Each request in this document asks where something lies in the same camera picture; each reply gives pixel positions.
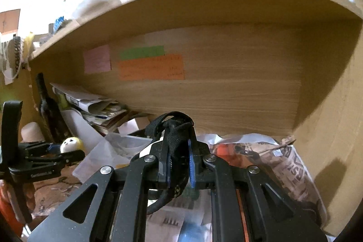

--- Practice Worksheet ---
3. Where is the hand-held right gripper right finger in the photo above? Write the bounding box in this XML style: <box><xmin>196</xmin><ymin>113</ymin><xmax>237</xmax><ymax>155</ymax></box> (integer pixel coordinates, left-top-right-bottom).
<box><xmin>187</xmin><ymin>137</ymin><xmax>327</xmax><ymax>242</ymax></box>

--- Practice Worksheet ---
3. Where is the green sticky note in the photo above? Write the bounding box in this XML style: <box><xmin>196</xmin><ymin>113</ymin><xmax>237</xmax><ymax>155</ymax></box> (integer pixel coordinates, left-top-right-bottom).
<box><xmin>119</xmin><ymin>45</ymin><xmax>165</xmax><ymax>60</ymax></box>

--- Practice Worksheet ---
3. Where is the white paper sheet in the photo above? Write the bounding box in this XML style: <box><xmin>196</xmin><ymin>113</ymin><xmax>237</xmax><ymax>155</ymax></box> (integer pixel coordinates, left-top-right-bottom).
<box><xmin>61</xmin><ymin>109</ymin><xmax>134</xmax><ymax>184</ymax></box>

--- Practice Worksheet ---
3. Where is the brown cardboard piece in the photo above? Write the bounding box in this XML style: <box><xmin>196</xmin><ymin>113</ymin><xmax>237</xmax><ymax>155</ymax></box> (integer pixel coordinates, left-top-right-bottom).
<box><xmin>0</xmin><ymin>8</ymin><xmax>21</xmax><ymax>35</ymax></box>

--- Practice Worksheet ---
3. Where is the wooden shelf unit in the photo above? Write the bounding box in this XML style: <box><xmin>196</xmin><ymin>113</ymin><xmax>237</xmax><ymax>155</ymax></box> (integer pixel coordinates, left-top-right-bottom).
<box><xmin>28</xmin><ymin>0</ymin><xmax>363</xmax><ymax>237</ymax></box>

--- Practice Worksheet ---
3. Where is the yellow white plush toy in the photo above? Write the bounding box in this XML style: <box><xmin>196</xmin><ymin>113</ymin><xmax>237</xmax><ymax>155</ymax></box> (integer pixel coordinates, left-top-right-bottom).
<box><xmin>60</xmin><ymin>137</ymin><xmax>85</xmax><ymax>154</ymax></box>

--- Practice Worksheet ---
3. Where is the pink sticky note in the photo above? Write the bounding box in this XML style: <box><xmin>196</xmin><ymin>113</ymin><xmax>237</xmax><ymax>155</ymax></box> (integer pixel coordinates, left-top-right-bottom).
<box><xmin>83</xmin><ymin>44</ymin><xmax>112</xmax><ymax>74</ymax></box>

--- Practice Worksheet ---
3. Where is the orange sticky note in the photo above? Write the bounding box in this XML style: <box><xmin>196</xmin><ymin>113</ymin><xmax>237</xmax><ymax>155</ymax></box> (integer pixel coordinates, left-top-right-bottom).
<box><xmin>118</xmin><ymin>54</ymin><xmax>186</xmax><ymax>81</ymax></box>

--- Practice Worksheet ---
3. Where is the crumpled newspaper sheet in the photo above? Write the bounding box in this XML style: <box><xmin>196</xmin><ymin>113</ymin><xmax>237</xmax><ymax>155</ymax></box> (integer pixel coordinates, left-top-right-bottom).
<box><xmin>199</xmin><ymin>133</ymin><xmax>328</xmax><ymax>228</ymax></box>

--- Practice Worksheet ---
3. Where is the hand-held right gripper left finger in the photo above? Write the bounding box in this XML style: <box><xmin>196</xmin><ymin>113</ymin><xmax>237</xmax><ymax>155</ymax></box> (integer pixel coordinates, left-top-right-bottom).
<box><xmin>27</xmin><ymin>142</ymin><xmax>172</xmax><ymax>242</ymax></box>

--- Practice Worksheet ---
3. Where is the brown patterned cloth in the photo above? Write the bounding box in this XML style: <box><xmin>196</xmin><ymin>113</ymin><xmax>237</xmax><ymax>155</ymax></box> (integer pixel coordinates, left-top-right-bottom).
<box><xmin>27</xmin><ymin>164</ymin><xmax>87</xmax><ymax>221</ymax></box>

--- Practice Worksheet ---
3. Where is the black webbing strap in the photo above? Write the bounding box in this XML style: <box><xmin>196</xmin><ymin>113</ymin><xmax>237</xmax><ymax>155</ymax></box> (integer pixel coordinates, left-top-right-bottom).
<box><xmin>144</xmin><ymin>111</ymin><xmax>197</xmax><ymax>215</ymax></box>

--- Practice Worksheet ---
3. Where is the pile of folded newspapers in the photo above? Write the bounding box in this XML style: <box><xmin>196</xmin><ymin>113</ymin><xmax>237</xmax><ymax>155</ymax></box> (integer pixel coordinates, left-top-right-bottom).
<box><xmin>50</xmin><ymin>82</ymin><xmax>129</xmax><ymax>135</ymax></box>

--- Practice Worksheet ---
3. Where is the pink tape roll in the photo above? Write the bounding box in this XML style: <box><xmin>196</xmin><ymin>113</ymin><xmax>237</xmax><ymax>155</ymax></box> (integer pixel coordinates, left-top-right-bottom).
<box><xmin>21</xmin><ymin>121</ymin><xmax>45</xmax><ymax>143</ymax></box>

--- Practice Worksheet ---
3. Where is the orange packet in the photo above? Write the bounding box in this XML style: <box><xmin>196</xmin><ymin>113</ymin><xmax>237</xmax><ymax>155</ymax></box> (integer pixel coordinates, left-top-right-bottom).
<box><xmin>212</xmin><ymin>143</ymin><xmax>247</xmax><ymax>164</ymax></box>

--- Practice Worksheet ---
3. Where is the flat printed newspaper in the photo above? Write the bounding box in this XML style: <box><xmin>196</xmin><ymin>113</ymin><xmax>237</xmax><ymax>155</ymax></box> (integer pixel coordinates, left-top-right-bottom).
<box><xmin>146</xmin><ymin>188</ymin><xmax>214</xmax><ymax>242</ymax></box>

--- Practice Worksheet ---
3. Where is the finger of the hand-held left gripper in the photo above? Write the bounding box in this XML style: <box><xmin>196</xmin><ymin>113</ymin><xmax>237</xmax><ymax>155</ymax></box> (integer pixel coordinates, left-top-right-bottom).
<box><xmin>19</xmin><ymin>141</ymin><xmax>62</xmax><ymax>159</ymax></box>
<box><xmin>27</xmin><ymin>149</ymin><xmax>86</xmax><ymax>171</ymax></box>

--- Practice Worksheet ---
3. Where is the clear plastic container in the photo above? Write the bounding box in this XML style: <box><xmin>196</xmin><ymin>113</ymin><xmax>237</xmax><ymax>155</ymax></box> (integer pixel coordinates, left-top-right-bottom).
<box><xmin>104</xmin><ymin>132</ymin><xmax>155</xmax><ymax>161</ymax></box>

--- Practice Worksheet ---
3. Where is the braided rope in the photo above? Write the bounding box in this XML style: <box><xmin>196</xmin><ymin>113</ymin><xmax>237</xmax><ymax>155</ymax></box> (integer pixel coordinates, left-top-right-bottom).
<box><xmin>11</xmin><ymin>36</ymin><xmax>24</xmax><ymax>78</ymax></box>

